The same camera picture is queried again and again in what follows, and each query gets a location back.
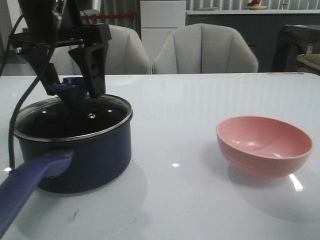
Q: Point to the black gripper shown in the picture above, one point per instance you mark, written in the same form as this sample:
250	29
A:
91	59

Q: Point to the glass lid with blue knob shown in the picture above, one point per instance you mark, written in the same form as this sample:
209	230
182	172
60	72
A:
72	115

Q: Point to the pink bowl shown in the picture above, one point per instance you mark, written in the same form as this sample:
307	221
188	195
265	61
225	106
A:
263	147

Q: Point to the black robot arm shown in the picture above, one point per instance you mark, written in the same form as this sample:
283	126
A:
57	23

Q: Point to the red barrier tape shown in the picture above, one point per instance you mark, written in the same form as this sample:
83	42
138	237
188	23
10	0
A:
106	17

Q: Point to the left beige upholstered chair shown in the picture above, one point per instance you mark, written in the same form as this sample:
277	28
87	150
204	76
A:
126	55

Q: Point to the beige upholstered chair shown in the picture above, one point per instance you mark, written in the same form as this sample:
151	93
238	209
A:
126	55
204	49

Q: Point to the grey curtain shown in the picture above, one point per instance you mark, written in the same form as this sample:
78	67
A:
127	12

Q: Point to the white cabinet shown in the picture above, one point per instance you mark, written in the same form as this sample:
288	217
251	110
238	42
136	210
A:
157	18

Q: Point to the dark blue saucepan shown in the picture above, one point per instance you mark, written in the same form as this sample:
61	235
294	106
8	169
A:
64	167

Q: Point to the right beige upholstered chair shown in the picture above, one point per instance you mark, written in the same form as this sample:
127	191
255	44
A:
204	49

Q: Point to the fruit plate on counter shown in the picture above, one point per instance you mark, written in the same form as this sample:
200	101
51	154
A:
255	5

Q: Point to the dark grey counter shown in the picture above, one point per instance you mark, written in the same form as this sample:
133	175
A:
259	28

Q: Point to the dark glossy side table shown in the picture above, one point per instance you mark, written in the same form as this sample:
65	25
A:
294	40

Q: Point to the beige cushion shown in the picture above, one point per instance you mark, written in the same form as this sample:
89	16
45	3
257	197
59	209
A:
309	63

